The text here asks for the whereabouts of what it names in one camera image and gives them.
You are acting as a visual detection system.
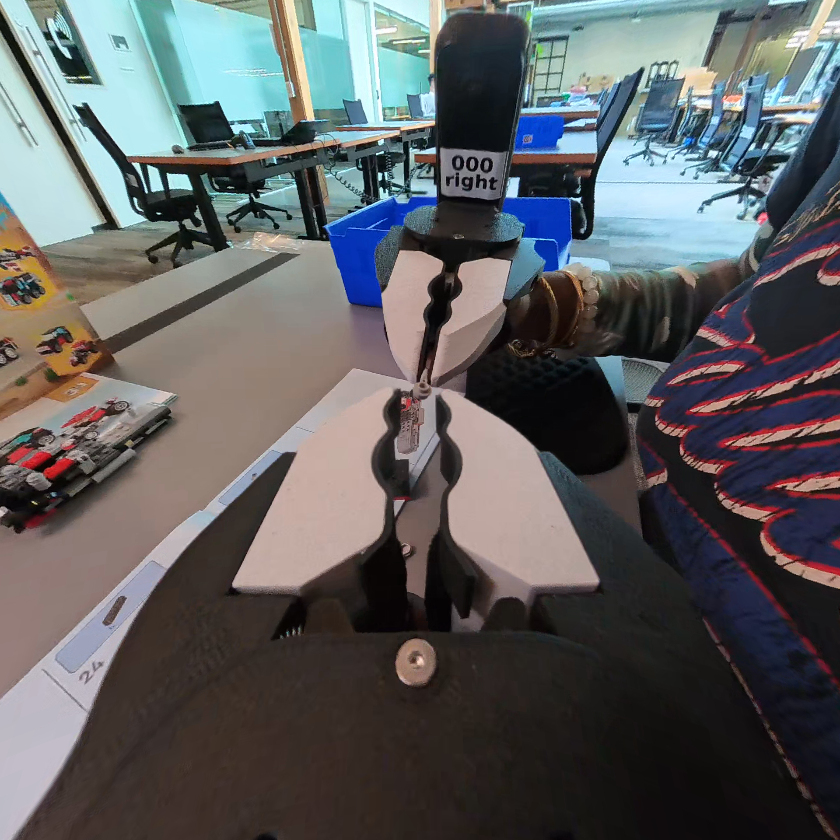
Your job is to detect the dark office chair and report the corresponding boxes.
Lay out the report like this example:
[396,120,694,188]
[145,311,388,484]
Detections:
[620,357,669,413]

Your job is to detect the wooden support column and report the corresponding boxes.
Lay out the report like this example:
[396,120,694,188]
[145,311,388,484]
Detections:
[268,0,329,191]

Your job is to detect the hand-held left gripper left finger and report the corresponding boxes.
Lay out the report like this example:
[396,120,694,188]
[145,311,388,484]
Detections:
[231,387,411,635]

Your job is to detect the step-page instruction booklet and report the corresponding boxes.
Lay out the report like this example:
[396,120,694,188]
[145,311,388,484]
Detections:
[0,367,473,840]

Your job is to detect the black mesh cushion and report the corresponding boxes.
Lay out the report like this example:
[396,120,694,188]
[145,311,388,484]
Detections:
[465,351,632,476]

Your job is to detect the row of black office chairs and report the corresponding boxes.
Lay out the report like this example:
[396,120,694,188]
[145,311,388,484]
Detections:
[623,56,798,221]

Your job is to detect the brown office table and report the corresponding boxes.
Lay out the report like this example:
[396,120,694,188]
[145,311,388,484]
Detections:
[126,129,403,253]
[336,119,437,198]
[413,147,599,198]

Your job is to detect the clear plastic bag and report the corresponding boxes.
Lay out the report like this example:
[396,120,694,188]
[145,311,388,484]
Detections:
[233,231,308,256]

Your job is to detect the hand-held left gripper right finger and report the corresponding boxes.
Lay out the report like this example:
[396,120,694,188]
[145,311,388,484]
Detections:
[425,390,600,634]

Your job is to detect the toy brick set box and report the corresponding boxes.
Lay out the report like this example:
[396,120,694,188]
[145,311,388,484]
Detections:
[0,193,116,421]

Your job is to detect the gold bangle bracelets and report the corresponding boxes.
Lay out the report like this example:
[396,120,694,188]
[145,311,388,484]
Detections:
[538,262,601,358]

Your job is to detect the small blue plastic bin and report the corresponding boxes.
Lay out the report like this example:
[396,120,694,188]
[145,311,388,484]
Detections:
[514,115,567,151]

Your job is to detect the car-cover instruction booklet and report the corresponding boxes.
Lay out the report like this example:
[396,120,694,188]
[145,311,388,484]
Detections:
[0,374,179,526]

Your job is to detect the large blue plastic bin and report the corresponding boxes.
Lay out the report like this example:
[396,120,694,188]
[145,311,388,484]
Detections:
[325,196,573,308]

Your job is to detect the logo wall window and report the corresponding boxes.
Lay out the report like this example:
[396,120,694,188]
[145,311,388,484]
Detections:
[42,0,104,88]

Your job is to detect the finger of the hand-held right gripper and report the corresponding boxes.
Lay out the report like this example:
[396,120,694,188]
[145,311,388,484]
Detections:
[428,260,514,388]
[382,251,454,383]

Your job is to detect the black laptop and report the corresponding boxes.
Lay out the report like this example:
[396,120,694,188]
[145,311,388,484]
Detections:
[252,118,332,147]

